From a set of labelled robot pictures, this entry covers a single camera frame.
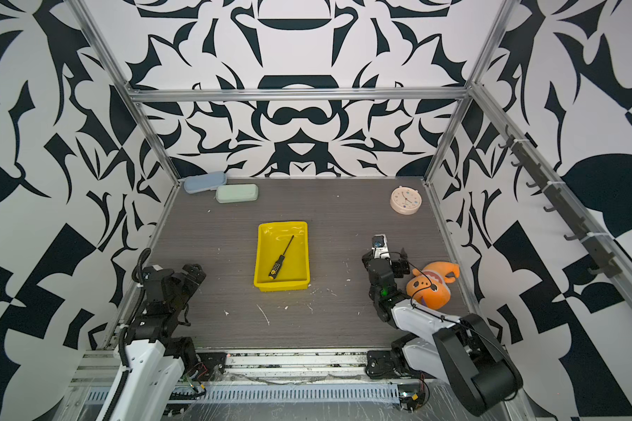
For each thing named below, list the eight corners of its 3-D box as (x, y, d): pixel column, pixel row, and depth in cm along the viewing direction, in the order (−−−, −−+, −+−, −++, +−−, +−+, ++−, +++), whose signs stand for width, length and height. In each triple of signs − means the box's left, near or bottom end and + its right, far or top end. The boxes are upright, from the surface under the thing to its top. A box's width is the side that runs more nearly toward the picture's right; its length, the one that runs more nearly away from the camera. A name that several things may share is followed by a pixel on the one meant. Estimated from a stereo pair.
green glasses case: (214, 203, 113) (213, 199, 111) (219, 187, 119) (218, 183, 117) (256, 203, 113) (255, 199, 111) (259, 187, 119) (258, 183, 117)
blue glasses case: (185, 194, 115) (183, 190, 113) (186, 181, 120) (184, 177, 118) (227, 187, 118) (226, 183, 116) (226, 174, 123) (225, 170, 121)
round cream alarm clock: (392, 215, 111) (394, 209, 108) (387, 191, 119) (389, 186, 116) (423, 215, 111) (426, 209, 108) (416, 192, 119) (418, 186, 116)
